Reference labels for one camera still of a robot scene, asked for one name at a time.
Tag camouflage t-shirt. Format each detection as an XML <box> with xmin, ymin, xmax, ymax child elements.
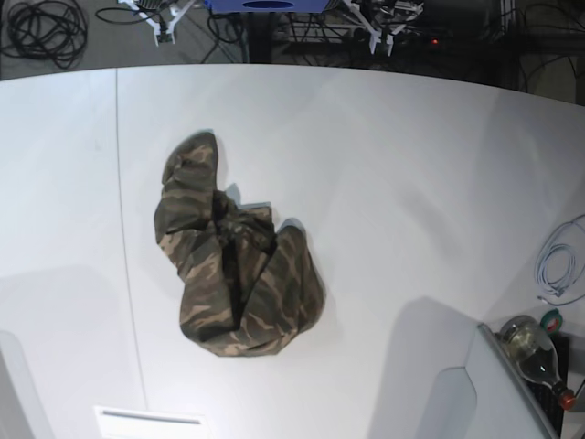
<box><xmin>154</xmin><ymin>132</ymin><xmax>325</xmax><ymax>358</ymax></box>

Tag black power strip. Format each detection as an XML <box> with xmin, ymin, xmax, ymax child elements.
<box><xmin>378</xmin><ymin>25</ymin><xmax>453</xmax><ymax>51</ymax></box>

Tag clear plastic bottle red cap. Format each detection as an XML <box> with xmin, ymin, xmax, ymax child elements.
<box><xmin>499</xmin><ymin>315</ymin><xmax>577</xmax><ymax>411</ymax></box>

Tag green tape roll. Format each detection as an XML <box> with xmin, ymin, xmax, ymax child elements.
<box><xmin>539</xmin><ymin>308</ymin><xmax>564</xmax><ymax>335</ymax></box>

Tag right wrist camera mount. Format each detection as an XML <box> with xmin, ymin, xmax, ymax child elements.
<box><xmin>117</xmin><ymin>0</ymin><xmax>198</xmax><ymax>46</ymax></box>

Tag white coiled cable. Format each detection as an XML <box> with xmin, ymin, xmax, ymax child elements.
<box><xmin>534</xmin><ymin>215</ymin><xmax>585</xmax><ymax>306</ymax></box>

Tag black coiled cables on floor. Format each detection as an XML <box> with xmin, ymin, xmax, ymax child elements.
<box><xmin>0</xmin><ymin>0</ymin><xmax>90</xmax><ymax>70</ymax></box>

